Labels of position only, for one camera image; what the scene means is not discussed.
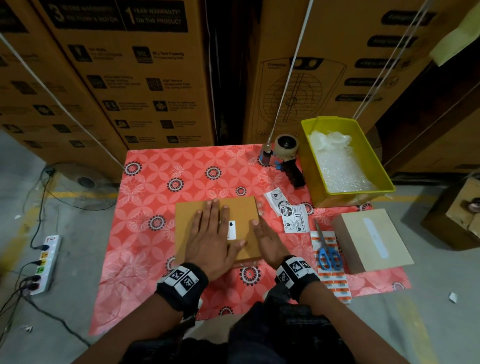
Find black-white fragile sticker sheet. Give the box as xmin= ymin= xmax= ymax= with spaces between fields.
xmin=278 ymin=201 xmax=311 ymax=236

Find person's left hand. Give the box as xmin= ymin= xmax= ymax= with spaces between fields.
xmin=183 ymin=198 xmax=248 ymax=283

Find orange floral tablecloth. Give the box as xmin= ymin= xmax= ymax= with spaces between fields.
xmin=89 ymin=141 xmax=414 ymax=338

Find person's right forearm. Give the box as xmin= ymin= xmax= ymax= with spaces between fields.
xmin=298 ymin=282 xmax=411 ymax=364

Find yellow plastic bin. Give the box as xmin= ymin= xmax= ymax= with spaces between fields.
xmin=299 ymin=114 xmax=398 ymax=210

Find bubble wrap bundle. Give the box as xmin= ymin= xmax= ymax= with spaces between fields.
xmin=309 ymin=129 xmax=377 ymax=195

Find wire-guard floor fan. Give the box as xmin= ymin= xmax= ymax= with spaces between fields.
xmin=40 ymin=162 xmax=120 ymax=212

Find pale yellow paper slip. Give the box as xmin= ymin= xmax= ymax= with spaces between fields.
xmin=429 ymin=3 xmax=480 ymax=68

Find small cardboard box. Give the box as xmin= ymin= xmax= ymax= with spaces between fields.
xmin=173 ymin=194 xmax=264 ymax=266

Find person's right hand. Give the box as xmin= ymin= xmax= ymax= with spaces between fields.
xmin=249 ymin=198 xmax=294 ymax=270

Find flat brown cardboard box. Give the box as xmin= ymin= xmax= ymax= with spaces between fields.
xmin=330 ymin=207 xmax=417 ymax=276

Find person's left forearm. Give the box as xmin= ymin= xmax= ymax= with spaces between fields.
xmin=69 ymin=294 xmax=190 ymax=364

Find white power strip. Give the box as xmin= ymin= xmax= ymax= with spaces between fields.
xmin=25 ymin=234 xmax=62 ymax=297

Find stack of Crompton cartons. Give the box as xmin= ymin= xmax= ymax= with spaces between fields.
xmin=0 ymin=0 xmax=480 ymax=181

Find black wristband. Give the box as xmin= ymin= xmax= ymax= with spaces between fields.
xmin=154 ymin=261 xmax=211 ymax=314
xmin=272 ymin=254 xmax=323 ymax=302

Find packaged blue scissors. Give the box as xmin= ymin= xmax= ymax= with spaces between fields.
xmin=309 ymin=218 xmax=353 ymax=306

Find small brown floor carton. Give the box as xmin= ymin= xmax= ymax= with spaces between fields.
xmin=419 ymin=174 xmax=480 ymax=253

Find tape dispenser with tape roll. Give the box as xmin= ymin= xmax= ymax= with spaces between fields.
xmin=258 ymin=133 xmax=308 ymax=189

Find person's dark clothing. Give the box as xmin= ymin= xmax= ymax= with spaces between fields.
xmin=118 ymin=285 xmax=363 ymax=364

